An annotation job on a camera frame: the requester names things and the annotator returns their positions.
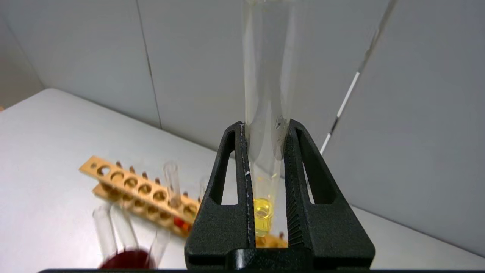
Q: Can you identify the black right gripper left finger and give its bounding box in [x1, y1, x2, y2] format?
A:
[185, 121, 255, 268]

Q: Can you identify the wooden test tube rack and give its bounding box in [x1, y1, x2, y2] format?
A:
[79, 155, 289, 249]

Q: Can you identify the test tube with yellow pigment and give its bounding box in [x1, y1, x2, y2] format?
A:
[242, 0, 298, 238]

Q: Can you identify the test tube with orange pigment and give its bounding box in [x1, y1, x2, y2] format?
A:
[163, 161, 191, 232]

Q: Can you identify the dark red plastic cup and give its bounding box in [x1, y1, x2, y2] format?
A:
[99, 248, 153, 270]

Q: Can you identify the test tube with red pigment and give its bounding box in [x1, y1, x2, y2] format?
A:
[114, 205, 139, 251]

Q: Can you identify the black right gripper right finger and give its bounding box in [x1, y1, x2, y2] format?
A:
[282, 119, 375, 268]

